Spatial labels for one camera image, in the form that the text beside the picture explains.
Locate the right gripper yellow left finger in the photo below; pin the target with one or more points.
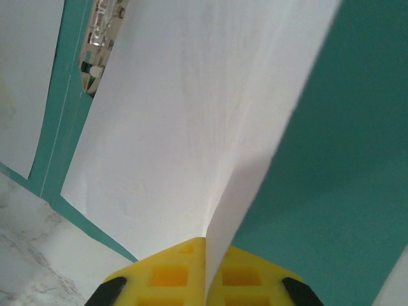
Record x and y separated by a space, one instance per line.
165 277

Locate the metal folder clip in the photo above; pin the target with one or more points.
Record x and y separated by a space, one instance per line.
102 32

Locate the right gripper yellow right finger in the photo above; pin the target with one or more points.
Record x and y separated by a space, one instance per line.
255 280

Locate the white paper sheet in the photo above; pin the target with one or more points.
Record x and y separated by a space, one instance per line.
191 111
25 79

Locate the green plastic folder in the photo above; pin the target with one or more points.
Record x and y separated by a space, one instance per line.
350 127

